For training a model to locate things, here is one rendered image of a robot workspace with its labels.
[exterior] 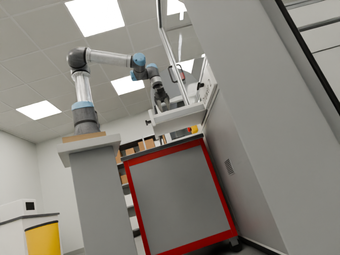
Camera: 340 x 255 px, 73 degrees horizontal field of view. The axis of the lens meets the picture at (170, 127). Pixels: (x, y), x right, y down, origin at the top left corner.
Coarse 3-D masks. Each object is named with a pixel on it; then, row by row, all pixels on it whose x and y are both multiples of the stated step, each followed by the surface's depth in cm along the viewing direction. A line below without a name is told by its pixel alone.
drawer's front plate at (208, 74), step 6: (204, 72) 116; (210, 72) 110; (204, 78) 119; (210, 78) 110; (204, 84) 122; (210, 84) 112; (216, 84) 108; (204, 90) 125; (210, 90) 115; (210, 96) 119; (204, 102) 132
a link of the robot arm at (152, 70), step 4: (148, 64) 158; (152, 64) 157; (148, 68) 156; (152, 68) 156; (156, 68) 157; (148, 72) 155; (152, 72) 155; (156, 72) 156; (148, 76) 156; (152, 76) 155
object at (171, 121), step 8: (192, 104) 141; (200, 104) 141; (168, 112) 139; (176, 112) 139; (184, 112) 139; (192, 112) 139; (200, 112) 142; (160, 120) 138; (168, 120) 138; (176, 120) 142; (184, 120) 147; (192, 120) 152; (200, 120) 157; (160, 128) 147; (168, 128) 152; (176, 128) 156; (184, 128) 162
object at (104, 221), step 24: (72, 144) 103; (96, 144) 106; (72, 168) 103; (96, 168) 106; (96, 192) 102; (120, 192) 105; (96, 216) 98; (120, 216) 101; (96, 240) 95; (120, 240) 97
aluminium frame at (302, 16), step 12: (156, 0) 195; (300, 0) 112; (312, 0) 113; (324, 0) 112; (336, 0) 112; (288, 12) 110; (300, 12) 110; (312, 12) 110; (324, 12) 110; (336, 12) 110; (300, 24) 107; (204, 60) 116; (180, 84) 203
